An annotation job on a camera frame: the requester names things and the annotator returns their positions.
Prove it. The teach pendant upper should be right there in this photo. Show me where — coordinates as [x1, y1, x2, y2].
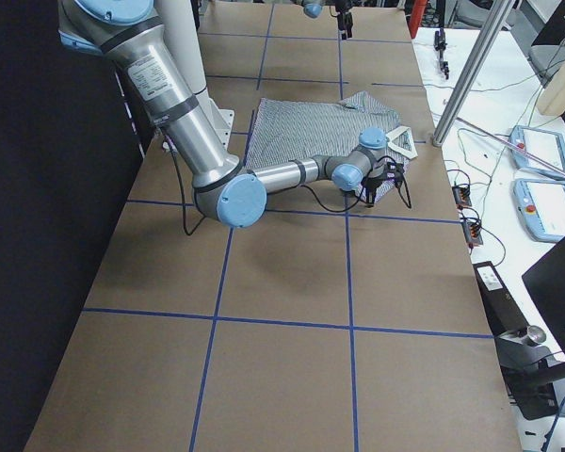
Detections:
[508, 125, 565, 181]

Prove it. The aluminium frame post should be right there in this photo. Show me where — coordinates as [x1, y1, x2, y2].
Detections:
[432, 0, 513, 148]

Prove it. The small circuit board upper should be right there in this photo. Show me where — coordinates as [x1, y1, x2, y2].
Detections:
[452, 185, 472, 210]

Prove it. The teach pendant lower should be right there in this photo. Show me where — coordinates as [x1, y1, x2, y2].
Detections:
[512, 178, 565, 243]

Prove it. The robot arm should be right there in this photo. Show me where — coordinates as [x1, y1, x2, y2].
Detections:
[296, 0, 353, 30]
[58, 1, 416, 228]

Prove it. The black monitor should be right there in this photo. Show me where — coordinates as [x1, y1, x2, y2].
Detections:
[522, 236, 565, 353]

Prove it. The small circuit board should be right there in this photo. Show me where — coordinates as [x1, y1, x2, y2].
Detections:
[462, 219, 483, 249]
[452, 185, 472, 210]

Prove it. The teach pendant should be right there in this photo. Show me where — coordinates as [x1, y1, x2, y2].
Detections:
[508, 125, 565, 181]
[512, 178, 565, 243]

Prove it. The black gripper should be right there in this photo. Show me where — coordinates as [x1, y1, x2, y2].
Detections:
[365, 162, 404, 207]
[334, 0, 353, 26]

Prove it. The striped polo shirt white collar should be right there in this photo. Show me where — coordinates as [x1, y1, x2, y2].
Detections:
[246, 91, 417, 198]

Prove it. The black box with label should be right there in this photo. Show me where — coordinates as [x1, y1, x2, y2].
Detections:
[473, 261, 528, 336]

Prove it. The small circuit board lower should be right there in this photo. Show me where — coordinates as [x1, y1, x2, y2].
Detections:
[462, 219, 483, 249]

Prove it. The metal cylinder weight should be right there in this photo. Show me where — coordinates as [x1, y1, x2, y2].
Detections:
[525, 325, 547, 347]

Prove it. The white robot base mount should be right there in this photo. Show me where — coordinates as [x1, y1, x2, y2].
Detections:
[161, 96, 236, 154]

